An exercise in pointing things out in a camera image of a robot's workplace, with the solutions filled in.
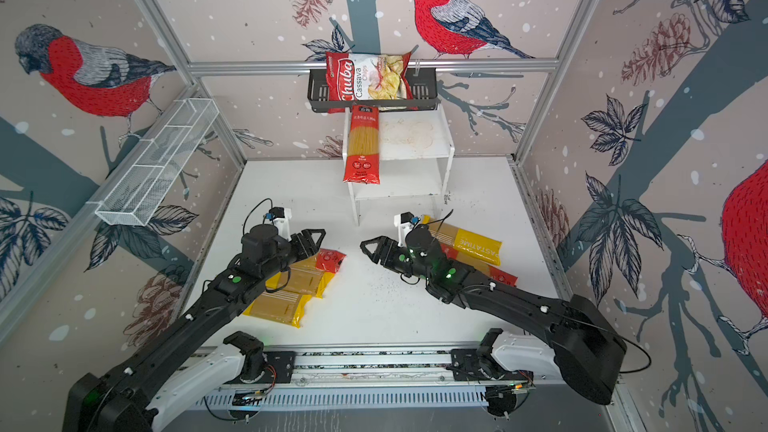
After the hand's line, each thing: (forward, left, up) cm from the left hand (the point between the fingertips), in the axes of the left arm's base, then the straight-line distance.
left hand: (317, 235), depth 78 cm
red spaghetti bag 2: (0, -1, -15) cm, 15 cm away
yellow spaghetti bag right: (+4, -48, -15) cm, 51 cm away
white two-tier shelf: (+17, -26, +15) cm, 34 cm away
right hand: (-6, -12, -1) cm, 13 cm away
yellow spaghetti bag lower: (-13, +12, -17) cm, 24 cm away
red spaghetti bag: (+16, -13, +18) cm, 27 cm away
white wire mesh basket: (+4, +43, +12) cm, 45 cm away
